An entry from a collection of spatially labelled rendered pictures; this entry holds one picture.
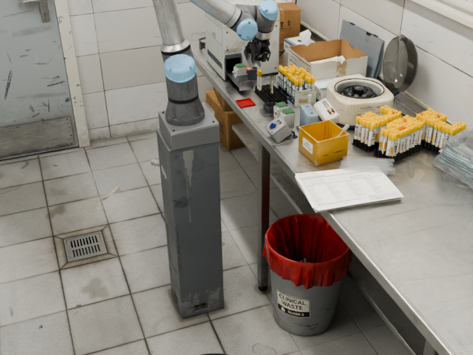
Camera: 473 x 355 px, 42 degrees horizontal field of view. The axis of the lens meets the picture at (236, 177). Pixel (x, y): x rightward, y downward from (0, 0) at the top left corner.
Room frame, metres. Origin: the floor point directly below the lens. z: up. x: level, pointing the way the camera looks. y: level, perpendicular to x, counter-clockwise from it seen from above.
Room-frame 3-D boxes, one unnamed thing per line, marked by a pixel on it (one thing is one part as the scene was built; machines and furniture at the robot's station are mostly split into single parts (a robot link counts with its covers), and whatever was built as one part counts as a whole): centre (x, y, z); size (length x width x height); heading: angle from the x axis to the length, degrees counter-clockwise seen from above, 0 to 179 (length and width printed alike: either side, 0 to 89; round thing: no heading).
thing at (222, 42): (2.80, -0.04, 1.03); 0.31 x 0.27 x 0.30; 20
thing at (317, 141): (1.95, -0.32, 0.93); 0.13 x 0.13 x 0.10; 24
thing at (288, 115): (2.18, -0.21, 0.91); 0.05 x 0.04 x 0.07; 110
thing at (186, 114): (2.12, 0.19, 1.00); 0.15 x 0.15 x 0.10
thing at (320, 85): (2.44, -0.46, 0.92); 0.24 x 0.12 x 0.10; 110
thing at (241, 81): (2.59, -0.02, 0.92); 0.21 x 0.07 x 0.05; 20
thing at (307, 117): (2.12, -0.28, 0.92); 0.10 x 0.07 x 0.10; 12
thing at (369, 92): (2.27, -0.50, 0.97); 0.15 x 0.15 x 0.07
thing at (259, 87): (2.46, -0.16, 0.93); 0.17 x 0.09 x 0.11; 20
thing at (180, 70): (2.12, 0.20, 1.12); 0.13 x 0.12 x 0.14; 7
